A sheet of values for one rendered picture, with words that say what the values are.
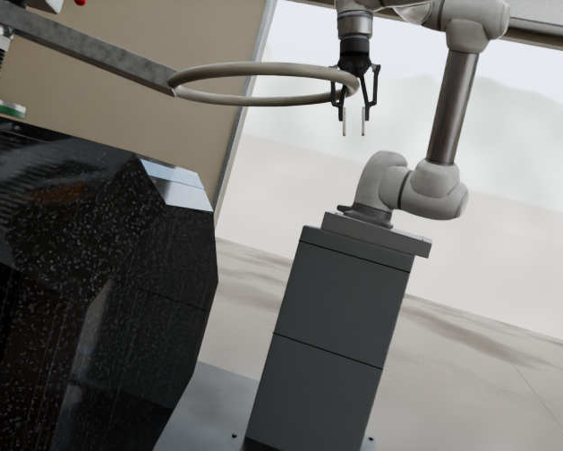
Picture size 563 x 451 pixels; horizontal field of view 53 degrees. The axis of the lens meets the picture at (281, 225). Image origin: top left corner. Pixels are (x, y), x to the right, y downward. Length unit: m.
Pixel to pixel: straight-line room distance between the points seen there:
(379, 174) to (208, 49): 4.97
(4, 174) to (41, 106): 6.51
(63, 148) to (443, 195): 1.26
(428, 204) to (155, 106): 5.25
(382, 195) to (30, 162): 1.25
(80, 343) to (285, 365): 1.09
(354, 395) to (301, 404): 0.19
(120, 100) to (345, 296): 5.54
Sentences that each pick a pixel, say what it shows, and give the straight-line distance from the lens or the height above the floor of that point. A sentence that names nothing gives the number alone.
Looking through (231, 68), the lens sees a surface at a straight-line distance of 1.27.
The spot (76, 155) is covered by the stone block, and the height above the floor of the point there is 0.83.
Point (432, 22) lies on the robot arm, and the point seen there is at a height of 1.53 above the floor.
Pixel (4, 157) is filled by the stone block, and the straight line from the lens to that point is 1.31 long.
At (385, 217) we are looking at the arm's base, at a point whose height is 0.90.
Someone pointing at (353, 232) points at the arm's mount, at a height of 0.82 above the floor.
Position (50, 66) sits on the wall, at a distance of 7.81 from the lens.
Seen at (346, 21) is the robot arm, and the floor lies 1.31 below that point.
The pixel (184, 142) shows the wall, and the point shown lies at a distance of 6.71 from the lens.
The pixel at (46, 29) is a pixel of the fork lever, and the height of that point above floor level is 1.09.
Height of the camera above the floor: 0.84
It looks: 2 degrees down
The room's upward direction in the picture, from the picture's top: 15 degrees clockwise
